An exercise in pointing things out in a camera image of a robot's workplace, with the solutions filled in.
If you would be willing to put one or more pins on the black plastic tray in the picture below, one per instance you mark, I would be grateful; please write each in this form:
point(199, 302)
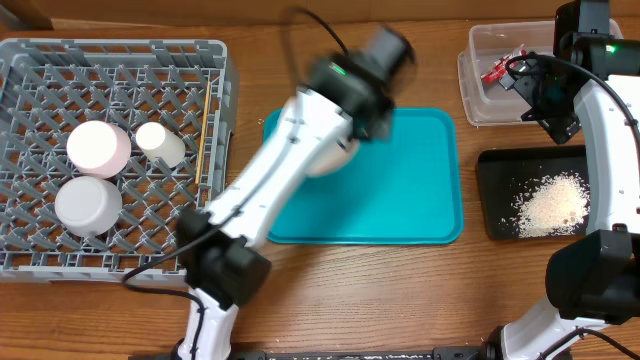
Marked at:
point(498, 170)

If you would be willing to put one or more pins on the large white plate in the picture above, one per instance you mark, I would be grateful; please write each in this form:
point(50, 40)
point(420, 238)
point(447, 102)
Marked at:
point(334, 158)

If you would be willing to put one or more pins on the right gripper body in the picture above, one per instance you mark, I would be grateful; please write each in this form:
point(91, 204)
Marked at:
point(545, 103)

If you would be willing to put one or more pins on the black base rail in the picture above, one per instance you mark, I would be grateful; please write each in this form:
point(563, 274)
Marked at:
point(437, 353)

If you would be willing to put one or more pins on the clear plastic bin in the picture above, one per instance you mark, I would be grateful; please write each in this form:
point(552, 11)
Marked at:
point(490, 104)

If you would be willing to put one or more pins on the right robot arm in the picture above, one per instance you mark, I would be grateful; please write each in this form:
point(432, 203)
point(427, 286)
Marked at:
point(590, 83)

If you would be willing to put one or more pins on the small pink bowl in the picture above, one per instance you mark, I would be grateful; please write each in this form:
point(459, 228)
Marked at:
point(98, 149)

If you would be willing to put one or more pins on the spilled rice pile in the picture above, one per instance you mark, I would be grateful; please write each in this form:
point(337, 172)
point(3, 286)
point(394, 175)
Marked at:
point(550, 205)

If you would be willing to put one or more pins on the red snack wrapper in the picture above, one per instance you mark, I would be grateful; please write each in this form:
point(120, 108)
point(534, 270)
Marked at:
point(497, 70)

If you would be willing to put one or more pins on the grey bowl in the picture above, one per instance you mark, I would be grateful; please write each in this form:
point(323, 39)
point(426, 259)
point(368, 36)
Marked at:
point(88, 206)

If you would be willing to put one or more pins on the grey plastic dish rack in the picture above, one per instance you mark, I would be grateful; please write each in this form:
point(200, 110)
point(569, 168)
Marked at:
point(50, 86)

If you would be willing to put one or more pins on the white cup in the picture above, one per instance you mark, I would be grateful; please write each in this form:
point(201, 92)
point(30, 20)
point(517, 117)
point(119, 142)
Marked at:
point(157, 142)

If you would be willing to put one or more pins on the teal serving tray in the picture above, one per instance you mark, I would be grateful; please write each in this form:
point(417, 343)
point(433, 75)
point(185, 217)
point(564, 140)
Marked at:
point(404, 190)

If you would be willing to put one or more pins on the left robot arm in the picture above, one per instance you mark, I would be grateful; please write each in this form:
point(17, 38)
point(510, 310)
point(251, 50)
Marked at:
point(347, 97)

